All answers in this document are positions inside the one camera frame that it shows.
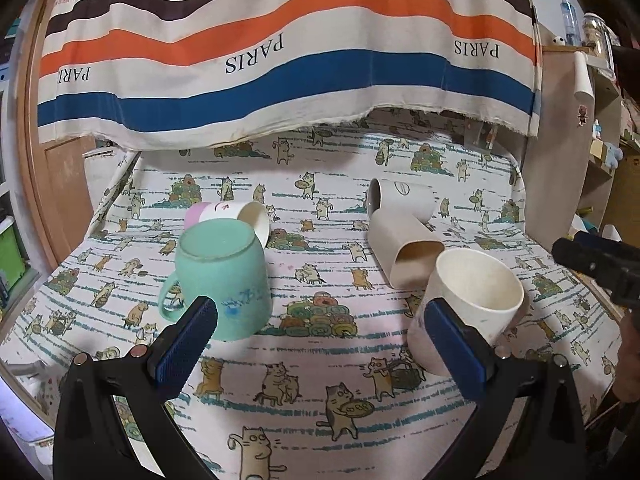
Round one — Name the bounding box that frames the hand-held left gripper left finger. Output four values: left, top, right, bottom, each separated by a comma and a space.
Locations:
52, 295, 221, 480

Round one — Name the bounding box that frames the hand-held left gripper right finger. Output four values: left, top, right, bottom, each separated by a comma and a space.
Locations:
422, 297, 588, 480

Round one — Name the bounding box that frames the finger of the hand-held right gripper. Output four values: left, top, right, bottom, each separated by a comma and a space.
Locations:
552, 230, 640, 307

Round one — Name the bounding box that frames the white round cup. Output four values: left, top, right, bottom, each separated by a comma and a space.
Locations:
408, 249, 525, 378

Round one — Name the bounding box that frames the person's right forearm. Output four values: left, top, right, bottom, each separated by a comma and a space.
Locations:
616, 307, 640, 403

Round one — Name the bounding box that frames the beige square cup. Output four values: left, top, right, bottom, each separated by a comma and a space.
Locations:
367, 205, 446, 291

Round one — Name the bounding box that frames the white and pink paper cup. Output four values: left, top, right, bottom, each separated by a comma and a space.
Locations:
184, 201, 271, 250

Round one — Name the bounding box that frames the beige round cup with logo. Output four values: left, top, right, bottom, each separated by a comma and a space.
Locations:
366, 177, 436, 224

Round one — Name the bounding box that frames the wooden shelf unit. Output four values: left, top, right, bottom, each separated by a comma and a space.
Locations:
520, 45, 640, 311

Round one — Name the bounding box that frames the cat printed cloth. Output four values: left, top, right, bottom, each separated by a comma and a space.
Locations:
0, 108, 626, 480

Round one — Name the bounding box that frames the stack of white paper cups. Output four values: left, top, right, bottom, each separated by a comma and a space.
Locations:
572, 51, 593, 102

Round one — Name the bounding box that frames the green storage bin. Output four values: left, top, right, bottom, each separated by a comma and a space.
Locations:
0, 216, 26, 311

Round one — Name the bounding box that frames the glass jar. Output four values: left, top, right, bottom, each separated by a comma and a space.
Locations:
582, 12, 617, 71

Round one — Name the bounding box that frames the clear plastic bottle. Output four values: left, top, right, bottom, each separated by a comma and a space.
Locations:
559, 0, 582, 48

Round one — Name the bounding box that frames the striped cloth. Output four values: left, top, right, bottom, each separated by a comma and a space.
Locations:
36, 0, 544, 152

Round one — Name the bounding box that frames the teal mug with handle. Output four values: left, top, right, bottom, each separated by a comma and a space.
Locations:
158, 221, 272, 341

